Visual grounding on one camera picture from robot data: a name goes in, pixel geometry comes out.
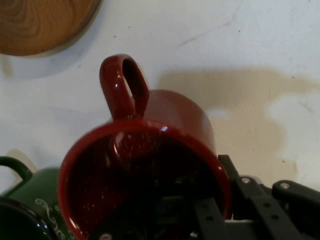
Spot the red enamel mug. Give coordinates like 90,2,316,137
57,53,234,240

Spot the brown wooden mug tree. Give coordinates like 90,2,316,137
0,0,104,57

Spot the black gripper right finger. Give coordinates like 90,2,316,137
218,154,320,240

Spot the dark green enamel mug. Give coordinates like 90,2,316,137
0,156,85,240

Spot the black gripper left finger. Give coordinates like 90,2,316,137
87,196,227,240

